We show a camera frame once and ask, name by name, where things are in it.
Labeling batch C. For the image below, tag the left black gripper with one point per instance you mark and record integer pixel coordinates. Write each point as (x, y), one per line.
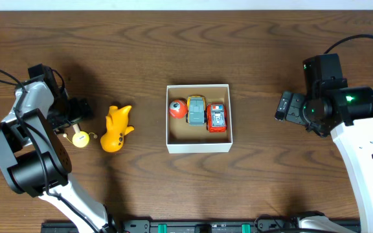
(77, 111)

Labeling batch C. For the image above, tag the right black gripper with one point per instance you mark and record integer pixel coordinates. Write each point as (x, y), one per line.
(293, 112)

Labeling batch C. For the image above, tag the white yellow pellet drum toy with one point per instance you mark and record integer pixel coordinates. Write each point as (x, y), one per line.
(80, 138)

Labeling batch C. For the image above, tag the orange rubber toy animal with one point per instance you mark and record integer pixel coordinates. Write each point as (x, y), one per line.
(117, 127)

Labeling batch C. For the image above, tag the red toy fire truck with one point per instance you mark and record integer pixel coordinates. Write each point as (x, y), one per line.
(216, 118)

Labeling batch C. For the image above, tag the orange red toy ball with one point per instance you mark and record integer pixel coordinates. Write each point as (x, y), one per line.
(178, 109)

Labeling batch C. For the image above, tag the yellow grey toy dump truck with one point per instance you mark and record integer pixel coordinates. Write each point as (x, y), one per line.
(196, 115)

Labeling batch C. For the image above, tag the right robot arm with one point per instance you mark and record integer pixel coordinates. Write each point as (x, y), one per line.
(351, 129)

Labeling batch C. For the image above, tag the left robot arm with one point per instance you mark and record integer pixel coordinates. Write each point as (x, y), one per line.
(32, 158)

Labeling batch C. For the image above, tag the white cardboard box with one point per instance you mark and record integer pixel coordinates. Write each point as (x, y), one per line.
(184, 138)

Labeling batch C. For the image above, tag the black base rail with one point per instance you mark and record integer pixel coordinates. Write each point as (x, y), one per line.
(146, 226)

